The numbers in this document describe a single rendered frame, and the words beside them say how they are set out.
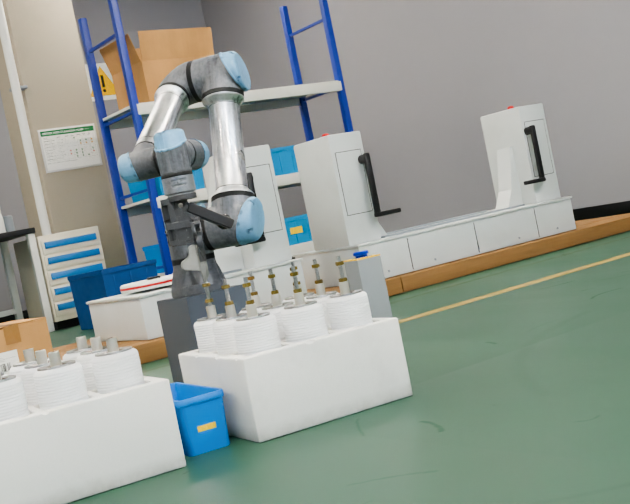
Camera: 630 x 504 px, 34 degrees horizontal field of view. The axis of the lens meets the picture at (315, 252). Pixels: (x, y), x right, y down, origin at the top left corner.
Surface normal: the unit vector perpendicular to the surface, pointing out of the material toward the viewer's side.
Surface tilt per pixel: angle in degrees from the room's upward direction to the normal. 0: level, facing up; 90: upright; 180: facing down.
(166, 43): 98
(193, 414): 92
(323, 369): 90
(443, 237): 90
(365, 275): 90
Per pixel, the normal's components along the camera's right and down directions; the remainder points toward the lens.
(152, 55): 0.63, 0.04
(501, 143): -0.80, 0.18
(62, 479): 0.46, -0.06
